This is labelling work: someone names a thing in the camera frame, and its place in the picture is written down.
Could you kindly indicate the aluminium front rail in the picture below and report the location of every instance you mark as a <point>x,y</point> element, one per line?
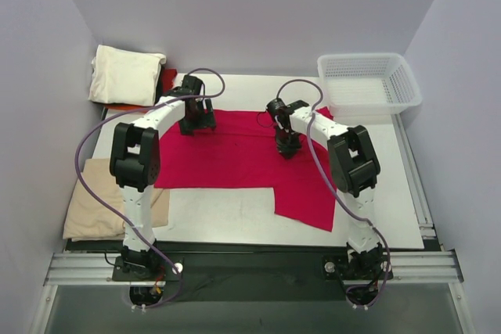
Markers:
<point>80,269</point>

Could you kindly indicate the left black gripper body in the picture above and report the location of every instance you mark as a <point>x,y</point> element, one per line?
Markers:
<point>197,123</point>

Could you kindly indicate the aluminium rail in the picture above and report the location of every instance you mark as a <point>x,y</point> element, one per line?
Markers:
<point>80,269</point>
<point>423,214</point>

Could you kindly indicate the folded white t shirt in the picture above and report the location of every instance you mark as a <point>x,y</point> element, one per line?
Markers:
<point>124,77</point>

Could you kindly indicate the folded beige t shirt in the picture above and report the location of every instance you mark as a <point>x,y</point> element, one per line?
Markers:
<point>87,219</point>

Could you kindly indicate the white plastic basket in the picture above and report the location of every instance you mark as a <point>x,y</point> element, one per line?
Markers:
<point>367,84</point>

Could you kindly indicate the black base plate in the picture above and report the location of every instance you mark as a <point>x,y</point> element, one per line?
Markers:
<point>209,272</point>

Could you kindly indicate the aluminium right side rail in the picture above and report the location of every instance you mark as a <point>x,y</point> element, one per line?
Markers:
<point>423,214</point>

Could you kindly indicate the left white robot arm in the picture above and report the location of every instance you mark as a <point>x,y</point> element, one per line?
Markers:
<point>135,153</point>

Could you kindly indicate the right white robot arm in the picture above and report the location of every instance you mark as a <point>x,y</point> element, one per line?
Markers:
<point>352,159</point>

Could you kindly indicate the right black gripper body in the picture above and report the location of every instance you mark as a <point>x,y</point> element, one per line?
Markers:
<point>286,145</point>

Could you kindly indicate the folded red orange shirts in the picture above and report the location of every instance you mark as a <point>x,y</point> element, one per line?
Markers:
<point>165,82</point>

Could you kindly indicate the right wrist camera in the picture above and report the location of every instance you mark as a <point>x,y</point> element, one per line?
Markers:
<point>275,107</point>

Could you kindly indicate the magenta red t shirt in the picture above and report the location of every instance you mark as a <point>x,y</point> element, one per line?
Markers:
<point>241,154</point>

